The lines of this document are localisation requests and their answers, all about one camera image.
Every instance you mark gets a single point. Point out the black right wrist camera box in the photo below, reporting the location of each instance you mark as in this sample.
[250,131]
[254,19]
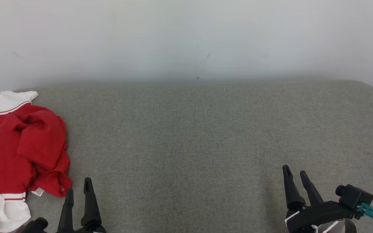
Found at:
[355,197]

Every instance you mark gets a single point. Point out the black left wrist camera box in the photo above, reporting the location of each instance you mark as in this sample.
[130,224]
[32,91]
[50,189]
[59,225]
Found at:
[37,225]

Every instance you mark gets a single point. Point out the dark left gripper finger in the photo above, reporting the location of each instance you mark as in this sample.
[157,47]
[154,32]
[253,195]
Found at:
[90,207]
[66,213]

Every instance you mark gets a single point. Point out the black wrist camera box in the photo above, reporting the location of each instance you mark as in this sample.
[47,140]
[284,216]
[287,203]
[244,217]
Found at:
[355,197]
[37,225]

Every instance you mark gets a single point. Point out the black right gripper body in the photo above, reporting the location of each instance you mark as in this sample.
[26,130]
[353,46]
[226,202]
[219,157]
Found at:
[319,213]

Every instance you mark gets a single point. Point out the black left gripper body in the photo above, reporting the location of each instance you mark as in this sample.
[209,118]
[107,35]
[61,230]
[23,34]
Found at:
[86,229]

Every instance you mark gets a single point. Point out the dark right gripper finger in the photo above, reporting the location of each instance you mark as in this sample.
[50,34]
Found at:
[292,194]
[311,192]

